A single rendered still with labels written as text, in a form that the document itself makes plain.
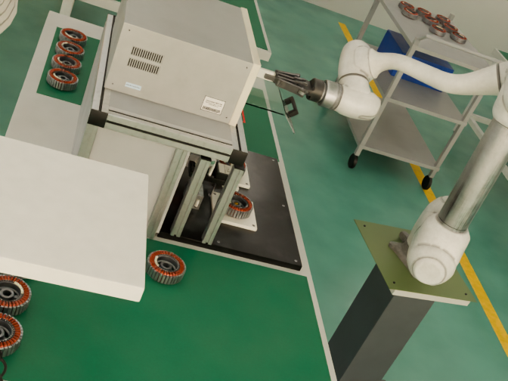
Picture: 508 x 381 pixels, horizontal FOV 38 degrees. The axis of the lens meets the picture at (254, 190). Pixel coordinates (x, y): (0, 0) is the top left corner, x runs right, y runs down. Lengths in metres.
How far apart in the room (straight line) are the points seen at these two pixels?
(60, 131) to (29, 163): 1.03
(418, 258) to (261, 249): 0.49
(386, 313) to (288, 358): 0.78
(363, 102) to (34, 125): 1.09
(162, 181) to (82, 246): 0.77
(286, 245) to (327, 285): 1.34
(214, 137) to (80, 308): 0.58
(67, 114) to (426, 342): 2.06
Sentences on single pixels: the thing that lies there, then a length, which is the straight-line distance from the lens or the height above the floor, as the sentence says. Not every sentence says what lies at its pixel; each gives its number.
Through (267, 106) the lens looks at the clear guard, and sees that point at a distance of 2.50.
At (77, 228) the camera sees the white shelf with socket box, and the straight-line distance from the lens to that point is 1.41.
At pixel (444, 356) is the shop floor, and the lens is 3.75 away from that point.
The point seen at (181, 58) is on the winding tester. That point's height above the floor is 1.27.
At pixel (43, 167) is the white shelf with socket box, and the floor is 1.20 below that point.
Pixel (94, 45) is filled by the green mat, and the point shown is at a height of 0.75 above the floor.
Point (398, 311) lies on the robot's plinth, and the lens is 2.76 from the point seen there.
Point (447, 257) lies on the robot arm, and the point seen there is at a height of 0.97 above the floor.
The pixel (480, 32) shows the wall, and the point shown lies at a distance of 8.53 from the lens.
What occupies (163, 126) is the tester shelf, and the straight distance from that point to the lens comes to 2.02.
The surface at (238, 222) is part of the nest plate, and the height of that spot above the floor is 0.78.
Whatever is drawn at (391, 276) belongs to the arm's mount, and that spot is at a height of 0.75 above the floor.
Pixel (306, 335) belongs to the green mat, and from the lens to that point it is 2.14.
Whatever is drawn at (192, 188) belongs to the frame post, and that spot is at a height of 0.95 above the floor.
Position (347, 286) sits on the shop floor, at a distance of 3.79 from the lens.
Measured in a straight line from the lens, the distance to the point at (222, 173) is 2.31.
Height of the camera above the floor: 2.06
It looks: 30 degrees down
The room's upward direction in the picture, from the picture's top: 25 degrees clockwise
